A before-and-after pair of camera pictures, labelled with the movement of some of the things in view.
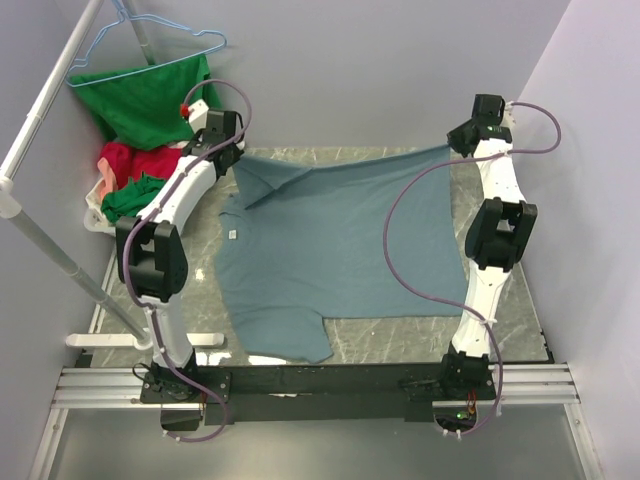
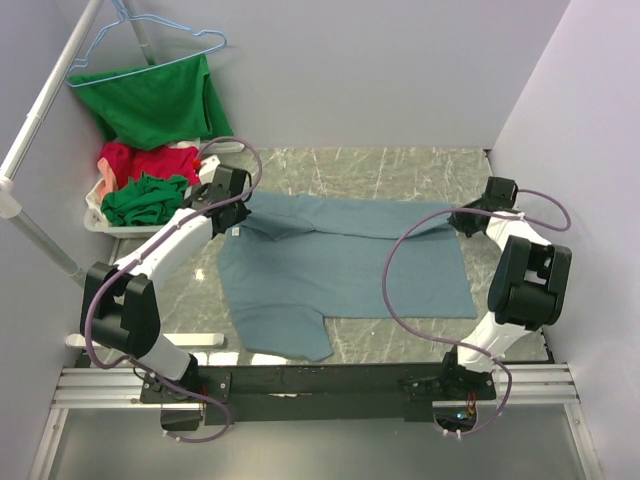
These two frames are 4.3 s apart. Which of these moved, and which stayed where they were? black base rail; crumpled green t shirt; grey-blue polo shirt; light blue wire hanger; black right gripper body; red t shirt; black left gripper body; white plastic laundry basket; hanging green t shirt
Moved: black left gripper body; black right gripper body; grey-blue polo shirt
Stayed: hanging green t shirt; white plastic laundry basket; black base rail; crumpled green t shirt; light blue wire hanger; red t shirt
